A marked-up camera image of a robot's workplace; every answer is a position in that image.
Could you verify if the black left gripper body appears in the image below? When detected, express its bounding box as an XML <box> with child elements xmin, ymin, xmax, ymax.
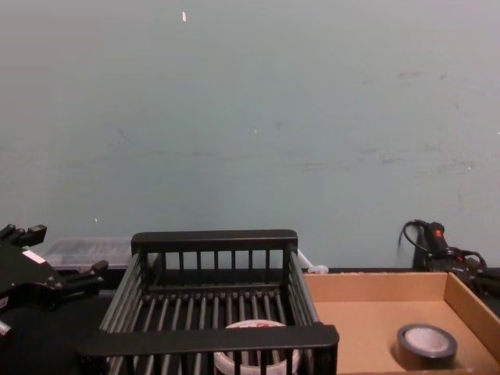
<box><xmin>0</xmin><ymin>237</ymin><xmax>65</xmax><ymax>313</ymax></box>

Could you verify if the roll of silver tape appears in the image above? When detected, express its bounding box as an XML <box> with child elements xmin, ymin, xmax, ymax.
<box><xmin>395</xmin><ymin>323</ymin><xmax>459</xmax><ymax>371</ymax></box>

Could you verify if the roll of white tape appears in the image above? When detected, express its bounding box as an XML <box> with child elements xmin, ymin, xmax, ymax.
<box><xmin>213</xmin><ymin>319</ymin><xmax>302</xmax><ymax>375</ymax></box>

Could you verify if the clear plastic case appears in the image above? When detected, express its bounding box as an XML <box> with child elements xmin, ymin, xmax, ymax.
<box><xmin>41</xmin><ymin>237</ymin><xmax>134</xmax><ymax>272</ymax></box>

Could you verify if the shallow brown cardboard tray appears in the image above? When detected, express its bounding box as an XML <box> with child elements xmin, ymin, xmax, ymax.
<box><xmin>302</xmin><ymin>271</ymin><xmax>500</xmax><ymax>375</ymax></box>

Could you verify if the black rack with steel bars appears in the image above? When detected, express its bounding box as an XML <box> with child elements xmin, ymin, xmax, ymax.
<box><xmin>76</xmin><ymin>229</ymin><xmax>340</xmax><ymax>375</ymax></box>

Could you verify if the plain pale wall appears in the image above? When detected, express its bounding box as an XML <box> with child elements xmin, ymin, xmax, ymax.
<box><xmin>0</xmin><ymin>0</ymin><xmax>500</xmax><ymax>270</ymax></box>

